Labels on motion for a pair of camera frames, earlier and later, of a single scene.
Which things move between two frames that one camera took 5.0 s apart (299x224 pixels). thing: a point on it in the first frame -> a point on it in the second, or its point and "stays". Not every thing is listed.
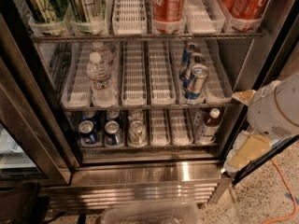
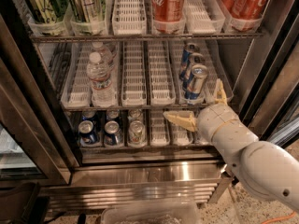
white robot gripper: (268, 111) -> (214, 118)
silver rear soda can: (135, 114) stays
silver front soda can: (137, 133) stays
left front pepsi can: (87, 133) stays
